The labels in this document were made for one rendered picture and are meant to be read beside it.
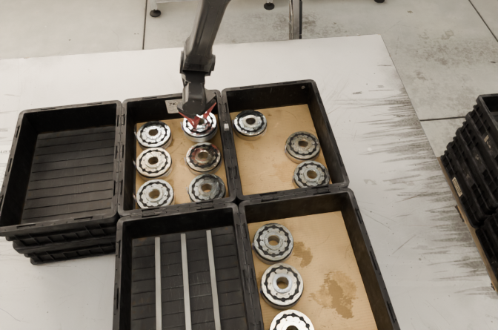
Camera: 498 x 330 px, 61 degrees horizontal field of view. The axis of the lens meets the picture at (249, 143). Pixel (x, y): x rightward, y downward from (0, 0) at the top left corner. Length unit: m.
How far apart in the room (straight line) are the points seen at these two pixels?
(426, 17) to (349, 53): 1.62
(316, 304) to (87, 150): 0.80
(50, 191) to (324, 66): 1.10
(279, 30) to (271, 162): 1.87
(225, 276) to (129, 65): 1.01
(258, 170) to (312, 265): 0.32
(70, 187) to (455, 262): 1.12
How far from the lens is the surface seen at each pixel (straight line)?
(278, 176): 1.23
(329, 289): 1.11
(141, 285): 1.12
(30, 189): 1.36
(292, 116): 1.37
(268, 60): 1.74
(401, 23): 3.27
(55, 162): 1.38
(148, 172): 1.23
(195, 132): 1.25
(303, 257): 1.12
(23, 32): 3.39
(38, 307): 1.34
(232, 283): 1.10
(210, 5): 0.80
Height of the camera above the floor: 1.87
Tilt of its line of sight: 53 degrees down
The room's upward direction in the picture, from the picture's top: straight up
